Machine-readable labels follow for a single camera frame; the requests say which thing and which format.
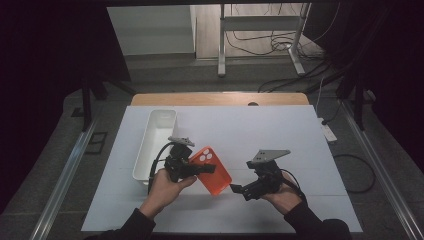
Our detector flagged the person's left hand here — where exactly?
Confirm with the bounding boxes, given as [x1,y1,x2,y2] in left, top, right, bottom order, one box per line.
[139,167,198,220]

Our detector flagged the orange phone case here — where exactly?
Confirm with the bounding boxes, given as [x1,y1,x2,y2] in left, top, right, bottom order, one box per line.
[188,145,233,197]

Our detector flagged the white table cover board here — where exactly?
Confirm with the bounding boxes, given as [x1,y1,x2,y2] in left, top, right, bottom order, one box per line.
[81,105,364,234]

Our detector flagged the black metal stand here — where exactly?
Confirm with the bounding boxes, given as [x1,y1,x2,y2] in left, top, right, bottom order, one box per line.
[79,74,136,133]
[336,76,368,131]

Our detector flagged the white plastic storage bin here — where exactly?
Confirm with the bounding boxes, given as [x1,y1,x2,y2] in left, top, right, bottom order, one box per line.
[132,108,178,186]

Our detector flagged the tangled black floor cables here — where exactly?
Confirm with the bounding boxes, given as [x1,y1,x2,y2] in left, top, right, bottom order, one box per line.
[224,3,351,94]

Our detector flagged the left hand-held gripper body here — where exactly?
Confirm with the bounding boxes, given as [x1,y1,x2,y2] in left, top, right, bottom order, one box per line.
[164,135,201,184]

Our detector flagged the dark curtain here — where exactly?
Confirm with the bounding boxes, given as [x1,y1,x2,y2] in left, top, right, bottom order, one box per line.
[0,0,132,214]
[304,0,424,174]

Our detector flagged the white power strip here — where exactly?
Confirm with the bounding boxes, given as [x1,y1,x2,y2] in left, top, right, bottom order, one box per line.
[318,117,338,144]

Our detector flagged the aluminium floor rail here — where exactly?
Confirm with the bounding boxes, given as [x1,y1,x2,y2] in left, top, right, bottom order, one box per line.
[341,99,424,240]
[29,121,98,240]

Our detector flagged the black floor socket plate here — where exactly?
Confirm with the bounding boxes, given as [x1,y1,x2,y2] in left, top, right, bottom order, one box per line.
[84,131,108,155]

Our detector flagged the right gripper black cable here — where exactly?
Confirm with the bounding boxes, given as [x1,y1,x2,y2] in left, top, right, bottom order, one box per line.
[279,168,308,201]

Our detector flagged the looped black floor cable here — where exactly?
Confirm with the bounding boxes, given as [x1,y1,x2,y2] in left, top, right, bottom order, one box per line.
[333,153,377,194]

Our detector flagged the white wall panel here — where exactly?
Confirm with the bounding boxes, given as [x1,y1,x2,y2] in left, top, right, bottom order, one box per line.
[107,4,196,56]

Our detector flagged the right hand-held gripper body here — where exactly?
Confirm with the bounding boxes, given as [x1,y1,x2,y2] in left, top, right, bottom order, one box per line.
[242,149,292,202]

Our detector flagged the wooden table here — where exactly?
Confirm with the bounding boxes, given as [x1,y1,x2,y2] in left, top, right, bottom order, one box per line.
[130,92,311,107]

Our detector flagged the person's right hand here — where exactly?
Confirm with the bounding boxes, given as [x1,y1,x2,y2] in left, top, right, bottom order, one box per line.
[260,172,306,216]

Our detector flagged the white metal desk frame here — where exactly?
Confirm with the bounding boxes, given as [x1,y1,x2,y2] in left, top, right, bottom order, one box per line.
[217,3,313,78]

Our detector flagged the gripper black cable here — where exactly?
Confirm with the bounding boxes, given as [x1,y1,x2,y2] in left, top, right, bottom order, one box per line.
[279,168,308,201]
[147,141,178,194]

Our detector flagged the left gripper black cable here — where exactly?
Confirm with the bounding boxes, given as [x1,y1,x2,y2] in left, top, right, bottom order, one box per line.
[147,141,178,194]

